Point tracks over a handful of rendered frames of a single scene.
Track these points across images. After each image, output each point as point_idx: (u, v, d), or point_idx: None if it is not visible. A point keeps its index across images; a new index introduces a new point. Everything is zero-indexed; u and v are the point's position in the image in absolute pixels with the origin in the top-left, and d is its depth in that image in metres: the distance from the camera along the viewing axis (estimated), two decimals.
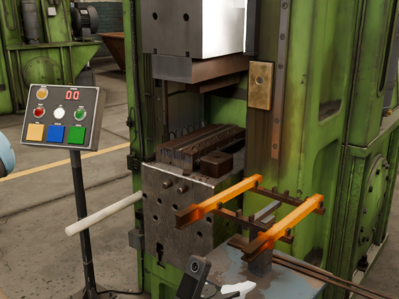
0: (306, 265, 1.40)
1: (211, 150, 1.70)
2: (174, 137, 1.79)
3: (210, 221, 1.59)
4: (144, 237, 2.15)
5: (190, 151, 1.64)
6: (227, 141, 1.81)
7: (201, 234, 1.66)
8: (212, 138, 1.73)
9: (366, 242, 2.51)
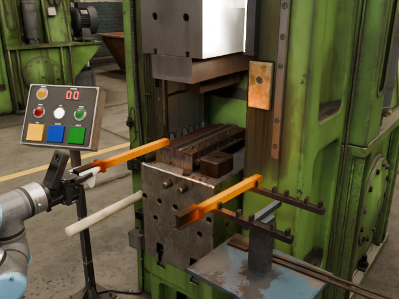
0: (306, 265, 1.40)
1: (211, 150, 1.70)
2: (174, 137, 1.79)
3: (210, 221, 1.59)
4: (144, 237, 2.15)
5: (190, 151, 1.64)
6: (227, 141, 1.81)
7: (201, 234, 1.66)
8: (212, 138, 1.73)
9: (366, 242, 2.51)
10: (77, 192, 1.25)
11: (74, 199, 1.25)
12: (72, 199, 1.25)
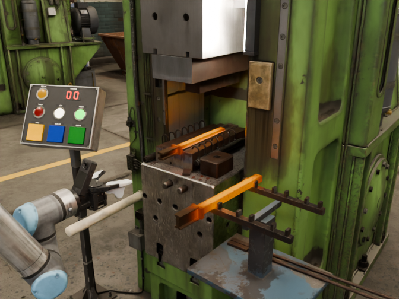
0: (306, 265, 1.40)
1: (211, 150, 1.70)
2: (174, 137, 1.79)
3: (210, 221, 1.59)
4: (144, 237, 2.15)
5: (190, 151, 1.64)
6: (227, 141, 1.81)
7: (201, 234, 1.66)
8: (212, 138, 1.73)
9: (366, 242, 2.51)
10: (103, 198, 1.34)
11: (100, 204, 1.34)
12: (97, 204, 1.33)
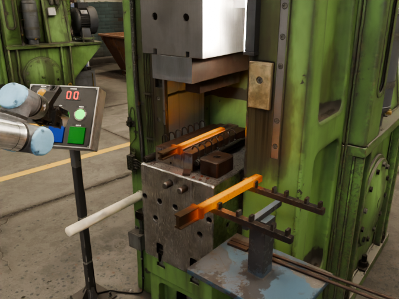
0: (306, 265, 1.40)
1: (211, 150, 1.70)
2: (174, 137, 1.79)
3: (210, 221, 1.59)
4: (144, 237, 2.15)
5: (190, 151, 1.64)
6: (227, 141, 1.81)
7: (201, 234, 1.66)
8: (212, 138, 1.73)
9: (366, 242, 2.51)
10: (59, 121, 1.58)
11: (56, 126, 1.57)
12: (54, 124, 1.56)
